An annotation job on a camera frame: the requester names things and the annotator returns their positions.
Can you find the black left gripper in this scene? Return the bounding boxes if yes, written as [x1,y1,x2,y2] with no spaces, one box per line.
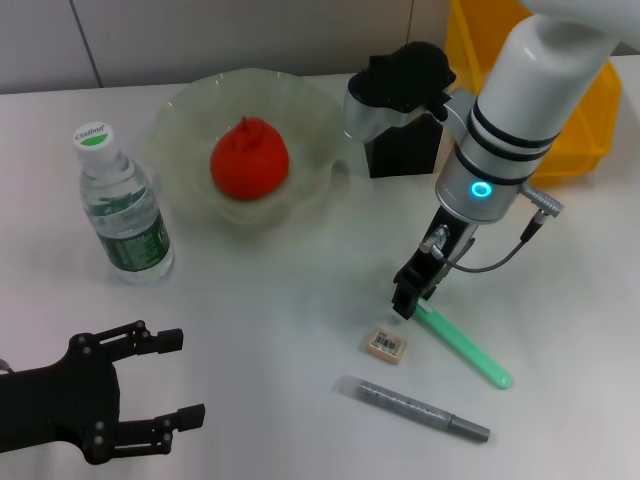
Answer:
[0,319,207,466]

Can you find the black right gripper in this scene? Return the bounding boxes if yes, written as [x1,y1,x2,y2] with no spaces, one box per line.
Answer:
[390,204,480,321]

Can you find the mint green pen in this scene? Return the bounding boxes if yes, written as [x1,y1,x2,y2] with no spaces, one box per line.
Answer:
[413,297,514,391]

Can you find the grey marker pen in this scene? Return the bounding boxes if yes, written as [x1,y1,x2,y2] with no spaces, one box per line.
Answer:
[333,375,491,445]

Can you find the clear water bottle green label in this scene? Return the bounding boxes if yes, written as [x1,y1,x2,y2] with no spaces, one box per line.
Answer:
[71,122,176,286]

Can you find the orange fruit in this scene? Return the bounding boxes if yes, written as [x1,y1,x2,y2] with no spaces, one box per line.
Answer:
[209,116,290,202]

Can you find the beige eraser with barcode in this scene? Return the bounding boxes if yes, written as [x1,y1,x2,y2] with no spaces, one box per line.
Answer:
[365,327,408,366]

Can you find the black mesh pen holder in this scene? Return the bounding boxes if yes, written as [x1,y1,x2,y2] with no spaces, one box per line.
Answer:
[366,109,446,179]

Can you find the pale green glass fruit plate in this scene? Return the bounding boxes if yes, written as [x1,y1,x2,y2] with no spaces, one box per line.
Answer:
[148,68,355,241]

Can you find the yellow plastic bin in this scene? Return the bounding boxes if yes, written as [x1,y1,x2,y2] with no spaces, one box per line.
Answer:
[443,0,624,187]

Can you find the right gripper cable with plug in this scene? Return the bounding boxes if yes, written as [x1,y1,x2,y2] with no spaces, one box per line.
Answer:
[418,182,565,275]

